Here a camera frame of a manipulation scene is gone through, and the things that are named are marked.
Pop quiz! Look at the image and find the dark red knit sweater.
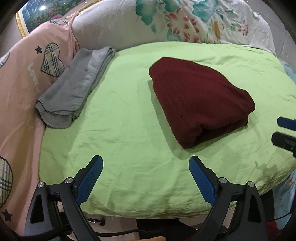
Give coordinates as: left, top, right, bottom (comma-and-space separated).
149, 57, 255, 149

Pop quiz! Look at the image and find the light green bed sheet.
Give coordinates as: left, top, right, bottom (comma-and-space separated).
39, 42, 295, 218

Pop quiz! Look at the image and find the grey folded towel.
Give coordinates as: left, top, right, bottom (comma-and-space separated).
36, 47, 116, 129

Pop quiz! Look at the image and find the pink heart-print pillow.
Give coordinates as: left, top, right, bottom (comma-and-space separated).
0, 15, 79, 235

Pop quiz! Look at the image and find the white floral quilt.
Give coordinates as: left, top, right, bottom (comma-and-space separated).
72, 0, 275, 53

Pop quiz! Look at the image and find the gold-framed landscape painting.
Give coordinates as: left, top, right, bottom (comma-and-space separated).
16, 0, 98, 37

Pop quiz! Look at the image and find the black cable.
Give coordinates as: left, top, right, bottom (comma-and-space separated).
87, 210, 295, 238

